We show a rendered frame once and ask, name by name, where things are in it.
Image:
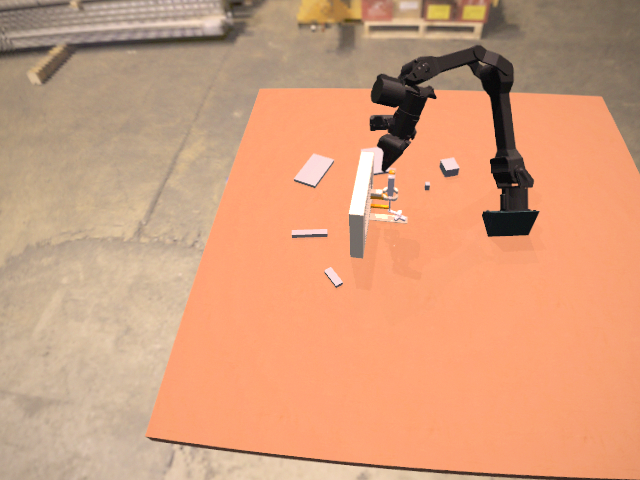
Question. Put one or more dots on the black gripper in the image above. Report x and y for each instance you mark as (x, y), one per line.
(393, 145)

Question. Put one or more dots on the pale pink rectangular bar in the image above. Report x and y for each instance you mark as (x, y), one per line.
(309, 233)

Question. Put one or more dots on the white flat rectangular slab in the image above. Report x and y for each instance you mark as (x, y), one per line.
(314, 170)
(378, 159)

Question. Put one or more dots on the small white rectangular block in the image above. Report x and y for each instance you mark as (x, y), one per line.
(333, 277)

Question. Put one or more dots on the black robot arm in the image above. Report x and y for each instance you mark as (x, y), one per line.
(496, 76)

